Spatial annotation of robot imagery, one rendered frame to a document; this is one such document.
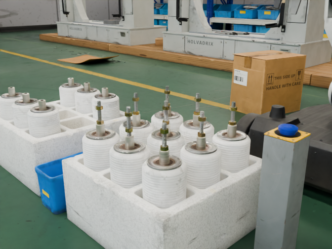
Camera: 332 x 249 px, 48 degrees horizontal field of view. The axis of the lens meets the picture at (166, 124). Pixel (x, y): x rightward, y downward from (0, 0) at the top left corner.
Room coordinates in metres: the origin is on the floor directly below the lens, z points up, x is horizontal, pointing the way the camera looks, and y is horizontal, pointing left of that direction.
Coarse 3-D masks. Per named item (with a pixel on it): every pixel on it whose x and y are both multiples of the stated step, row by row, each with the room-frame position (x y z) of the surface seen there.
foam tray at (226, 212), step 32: (64, 160) 0.89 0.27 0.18; (256, 160) 0.89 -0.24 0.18; (96, 192) 0.78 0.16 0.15; (128, 192) 0.72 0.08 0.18; (192, 192) 0.73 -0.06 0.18; (224, 192) 0.75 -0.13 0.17; (256, 192) 0.84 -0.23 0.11; (96, 224) 0.79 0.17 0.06; (128, 224) 0.69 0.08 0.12; (160, 224) 0.62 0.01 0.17; (192, 224) 0.67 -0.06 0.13; (224, 224) 0.75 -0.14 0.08
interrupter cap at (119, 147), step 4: (116, 144) 0.82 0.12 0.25; (120, 144) 0.82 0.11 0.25; (124, 144) 0.82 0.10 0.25; (136, 144) 0.82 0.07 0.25; (140, 144) 0.82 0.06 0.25; (144, 144) 0.82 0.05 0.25; (116, 148) 0.80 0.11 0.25; (120, 148) 0.80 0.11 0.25; (124, 148) 0.80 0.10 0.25; (136, 148) 0.80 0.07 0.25; (140, 148) 0.80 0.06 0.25; (144, 148) 0.80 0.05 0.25; (120, 152) 0.78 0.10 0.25; (124, 152) 0.77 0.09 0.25; (128, 152) 0.77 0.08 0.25; (132, 152) 0.77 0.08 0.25; (136, 152) 0.78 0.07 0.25
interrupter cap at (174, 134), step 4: (152, 132) 0.90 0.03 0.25; (156, 132) 0.90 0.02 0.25; (172, 132) 0.91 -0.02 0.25; (176, 132) 0.90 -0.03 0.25; (152, 136) 0.88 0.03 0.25; (156, 136) 0.88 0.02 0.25; (160, 136) 0.88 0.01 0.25; (168, 136) 0.88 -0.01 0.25; (172, 136) 0.88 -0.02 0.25; (176, 136) 0.88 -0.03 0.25; (168, 140) 0.85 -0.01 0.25
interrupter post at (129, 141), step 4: (124, 136) 0.81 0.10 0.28; (128, 136) 0.80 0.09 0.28; (132, 136) 0.80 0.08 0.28; (124, 140) 0.81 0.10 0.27; (128, 140) 0.80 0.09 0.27; (132, 140) 0.80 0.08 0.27; (128, 144) 0.80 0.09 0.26; (132, 144) 0.80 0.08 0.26; (128, 148) 0.80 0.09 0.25; (132, 148) 0.80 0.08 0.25
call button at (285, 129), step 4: (280, 124) 0.74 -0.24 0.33; (284, 124) 0.74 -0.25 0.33; (288, 124) 0.74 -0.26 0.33; (292, 124) 0.74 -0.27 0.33; (280, 128) 0.73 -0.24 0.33; (284, 128) 0.72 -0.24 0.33; (288, 128) 0.72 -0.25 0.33; (292, 128) 0.72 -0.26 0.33; (296, 128) 0.72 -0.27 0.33; (280, 132) 0.73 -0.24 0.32; (284, 132) 0.72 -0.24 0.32; (288, 132) 0.71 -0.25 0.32; (292, 132) 0.71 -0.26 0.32
